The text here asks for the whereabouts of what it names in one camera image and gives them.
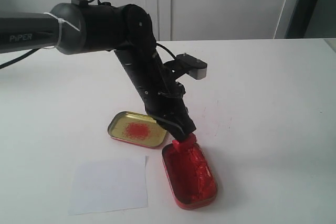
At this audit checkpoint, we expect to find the red rubber stamp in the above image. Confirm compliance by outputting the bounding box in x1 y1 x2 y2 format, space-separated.
172 133 197 153

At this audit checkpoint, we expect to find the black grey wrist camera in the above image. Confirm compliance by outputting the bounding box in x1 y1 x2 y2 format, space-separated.
164 53 207 80

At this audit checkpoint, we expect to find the white zip tie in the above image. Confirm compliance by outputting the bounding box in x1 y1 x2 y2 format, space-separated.
43 12 81 50

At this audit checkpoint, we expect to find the white paper sheet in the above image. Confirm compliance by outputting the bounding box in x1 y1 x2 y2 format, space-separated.
68 156 148 216

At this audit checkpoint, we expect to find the red ink pad tin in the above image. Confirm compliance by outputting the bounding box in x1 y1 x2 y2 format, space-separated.
162 143 218 210

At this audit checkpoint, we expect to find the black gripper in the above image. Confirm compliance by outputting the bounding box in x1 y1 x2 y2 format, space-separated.
144 87 196 142

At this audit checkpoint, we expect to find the gold tin lid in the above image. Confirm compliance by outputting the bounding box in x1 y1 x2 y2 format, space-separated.
107 111 167 148

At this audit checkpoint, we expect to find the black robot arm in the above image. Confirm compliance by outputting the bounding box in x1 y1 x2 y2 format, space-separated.
1 0 203 142

